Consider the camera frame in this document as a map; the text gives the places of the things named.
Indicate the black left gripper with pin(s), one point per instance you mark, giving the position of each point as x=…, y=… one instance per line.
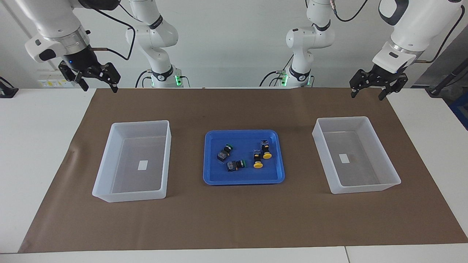
x=385, y=75

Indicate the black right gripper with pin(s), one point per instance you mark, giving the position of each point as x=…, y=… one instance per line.
x=80, y=60

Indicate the yellow push button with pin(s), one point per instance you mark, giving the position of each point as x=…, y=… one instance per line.
x=258, y=165
x=265, y=148

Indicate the green push button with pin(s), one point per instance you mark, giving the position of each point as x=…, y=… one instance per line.
x=234, y=166
x=223, y=153

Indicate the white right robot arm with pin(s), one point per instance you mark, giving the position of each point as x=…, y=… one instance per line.
x=55, y=18

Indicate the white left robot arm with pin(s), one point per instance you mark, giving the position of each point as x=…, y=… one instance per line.
x=416, y=25

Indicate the black stand pole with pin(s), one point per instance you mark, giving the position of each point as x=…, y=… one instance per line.
x=444, y=82

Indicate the dark grey panel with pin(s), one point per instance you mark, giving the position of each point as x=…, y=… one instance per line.
x=453, y=51

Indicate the white paper label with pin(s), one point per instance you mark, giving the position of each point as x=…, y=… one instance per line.
x=344, y=158
x=143, y=165

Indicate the translucent white plastic box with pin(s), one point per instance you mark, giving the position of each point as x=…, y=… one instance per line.
x=321, y=146
x=104, y=171

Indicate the blue crate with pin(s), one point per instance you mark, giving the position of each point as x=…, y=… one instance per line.
x=461, y=109

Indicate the black clamp device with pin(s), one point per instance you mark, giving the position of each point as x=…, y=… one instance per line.
x=6, y=91

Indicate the blue plastic tray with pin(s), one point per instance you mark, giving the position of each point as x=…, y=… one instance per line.
x=243, y=175

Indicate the brown paper table mat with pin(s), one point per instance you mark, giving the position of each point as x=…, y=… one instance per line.
x=237, y=219

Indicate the wall socket strip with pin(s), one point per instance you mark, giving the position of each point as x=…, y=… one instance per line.
x=55, y=83

